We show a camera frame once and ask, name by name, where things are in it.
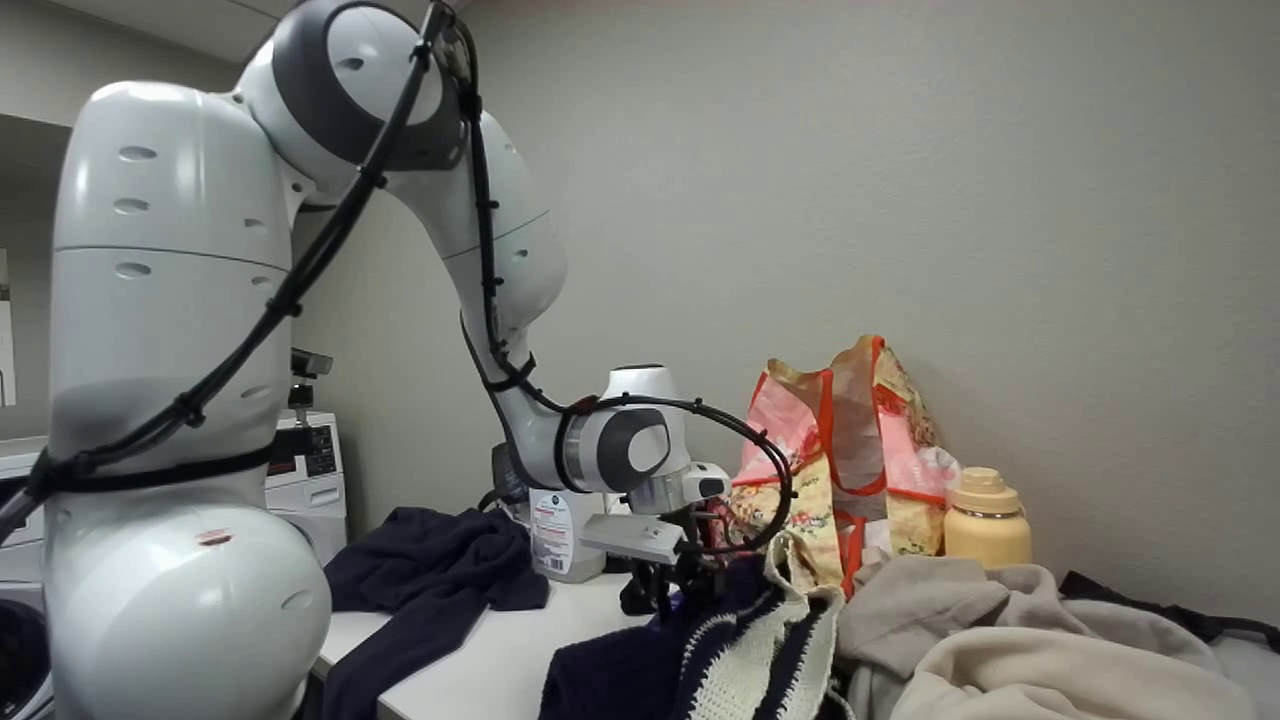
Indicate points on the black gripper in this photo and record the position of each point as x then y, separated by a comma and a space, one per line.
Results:
695, 565

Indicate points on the navy knit cloth white border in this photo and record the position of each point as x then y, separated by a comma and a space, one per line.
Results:
695, 662

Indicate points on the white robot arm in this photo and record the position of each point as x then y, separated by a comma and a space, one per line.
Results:
172, 402

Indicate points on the pink floral tote bag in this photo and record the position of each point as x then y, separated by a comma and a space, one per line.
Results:
852, 453

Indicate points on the dark navy garment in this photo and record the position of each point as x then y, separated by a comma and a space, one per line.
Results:
426, 573

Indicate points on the cream plastic bottle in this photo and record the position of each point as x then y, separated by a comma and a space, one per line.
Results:
986, 523

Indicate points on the beige sweatshirt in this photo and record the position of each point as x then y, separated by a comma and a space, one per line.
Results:
1040, 643

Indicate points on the white appliance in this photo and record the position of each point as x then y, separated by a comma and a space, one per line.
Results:
310, 484

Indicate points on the black fabric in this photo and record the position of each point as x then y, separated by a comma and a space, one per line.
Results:
1173, 616

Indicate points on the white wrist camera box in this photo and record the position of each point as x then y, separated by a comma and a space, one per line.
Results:
633, 537

